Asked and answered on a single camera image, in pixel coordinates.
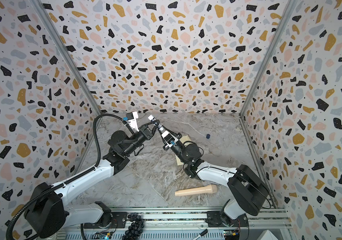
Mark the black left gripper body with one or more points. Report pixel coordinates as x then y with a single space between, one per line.
144 133

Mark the cream paper envelope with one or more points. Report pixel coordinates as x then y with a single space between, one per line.
182 140

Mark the blue white glue stick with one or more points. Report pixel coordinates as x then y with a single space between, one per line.
161 129

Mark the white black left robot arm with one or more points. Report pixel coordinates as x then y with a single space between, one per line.
47 211

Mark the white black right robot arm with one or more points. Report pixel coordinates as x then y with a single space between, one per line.
249 191

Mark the beige toy microphone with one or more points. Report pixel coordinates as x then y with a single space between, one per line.
209 189

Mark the black marker pen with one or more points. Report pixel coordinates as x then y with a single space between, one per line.
202 234

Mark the black bead cluster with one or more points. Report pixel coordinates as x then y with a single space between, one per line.
135 229

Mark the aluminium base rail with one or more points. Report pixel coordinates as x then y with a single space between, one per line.
185 223

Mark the aluminium corner post left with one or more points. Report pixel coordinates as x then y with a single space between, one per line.
47 22

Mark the aluminium corner post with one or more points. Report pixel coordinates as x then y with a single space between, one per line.
269 54
47 22

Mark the aluminium corner post right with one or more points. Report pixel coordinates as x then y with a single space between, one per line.
269 54

